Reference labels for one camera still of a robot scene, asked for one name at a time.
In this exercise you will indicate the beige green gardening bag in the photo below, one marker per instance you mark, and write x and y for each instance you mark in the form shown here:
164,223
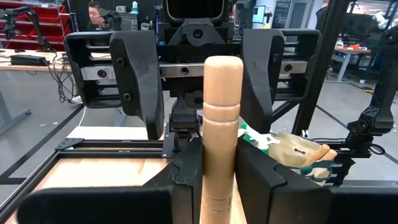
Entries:
289,149

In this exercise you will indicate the small wall screen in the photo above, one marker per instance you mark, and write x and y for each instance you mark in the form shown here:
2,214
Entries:
258,14

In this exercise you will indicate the grey desk leg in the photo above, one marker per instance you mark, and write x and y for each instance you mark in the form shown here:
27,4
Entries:
6,118

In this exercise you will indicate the black distant robot arm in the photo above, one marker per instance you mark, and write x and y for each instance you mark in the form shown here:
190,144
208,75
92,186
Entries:
38,34

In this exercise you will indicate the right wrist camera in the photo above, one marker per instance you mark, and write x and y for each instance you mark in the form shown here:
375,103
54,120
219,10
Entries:
196,9

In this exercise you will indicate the white round table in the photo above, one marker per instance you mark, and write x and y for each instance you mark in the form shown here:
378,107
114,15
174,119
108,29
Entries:
351,50

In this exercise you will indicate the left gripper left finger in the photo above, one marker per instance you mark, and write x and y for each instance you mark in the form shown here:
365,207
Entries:
124,205

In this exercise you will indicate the wooden desk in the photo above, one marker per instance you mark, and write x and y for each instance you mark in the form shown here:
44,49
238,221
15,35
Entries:
6,65

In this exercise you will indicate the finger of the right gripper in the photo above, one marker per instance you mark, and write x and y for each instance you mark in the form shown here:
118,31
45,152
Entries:
261,77
136,77

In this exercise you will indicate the blue bottle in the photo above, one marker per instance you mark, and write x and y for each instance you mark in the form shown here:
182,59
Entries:
134,8

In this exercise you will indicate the person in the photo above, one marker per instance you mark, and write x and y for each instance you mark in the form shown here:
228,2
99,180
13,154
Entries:
97,17

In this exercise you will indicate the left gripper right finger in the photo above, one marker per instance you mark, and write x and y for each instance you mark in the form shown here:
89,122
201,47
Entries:
295,205

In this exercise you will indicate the green spray bottle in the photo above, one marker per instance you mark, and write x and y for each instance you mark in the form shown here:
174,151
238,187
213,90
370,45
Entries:
259,140

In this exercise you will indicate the black box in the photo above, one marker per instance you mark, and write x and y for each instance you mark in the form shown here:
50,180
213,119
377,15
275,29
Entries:
29,60

